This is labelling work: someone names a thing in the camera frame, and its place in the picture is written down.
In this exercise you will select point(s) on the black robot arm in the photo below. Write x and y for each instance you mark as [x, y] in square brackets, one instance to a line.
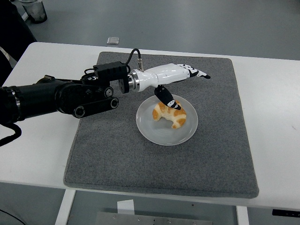
[42, 98]

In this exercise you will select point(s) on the white table leg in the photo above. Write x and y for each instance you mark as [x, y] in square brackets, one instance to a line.
[64, 208]
[242, 216]

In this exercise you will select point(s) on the black bulky background object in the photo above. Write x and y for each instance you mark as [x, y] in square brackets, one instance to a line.
[11, 28]

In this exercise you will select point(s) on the grey felt mat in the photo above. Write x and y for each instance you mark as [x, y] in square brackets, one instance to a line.
[164, 168]

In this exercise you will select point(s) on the black table control box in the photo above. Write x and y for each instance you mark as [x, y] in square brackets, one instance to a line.
[286, 212]

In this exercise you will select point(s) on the round pale grey plate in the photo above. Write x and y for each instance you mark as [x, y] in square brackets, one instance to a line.
[150, 131]

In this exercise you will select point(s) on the golden croissant bread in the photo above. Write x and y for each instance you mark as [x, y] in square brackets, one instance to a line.
[173, 117]

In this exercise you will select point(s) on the grey metal plate with screws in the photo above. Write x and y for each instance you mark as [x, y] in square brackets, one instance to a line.
[152, 220]

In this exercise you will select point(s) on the small silver square floor cover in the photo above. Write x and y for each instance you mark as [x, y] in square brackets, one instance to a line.
[113, 40]

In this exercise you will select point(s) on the dark mesh waste bin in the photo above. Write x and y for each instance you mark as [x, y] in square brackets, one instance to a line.
[37, 12]

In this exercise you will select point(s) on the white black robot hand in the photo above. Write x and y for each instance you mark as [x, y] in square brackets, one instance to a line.
[164, 75]

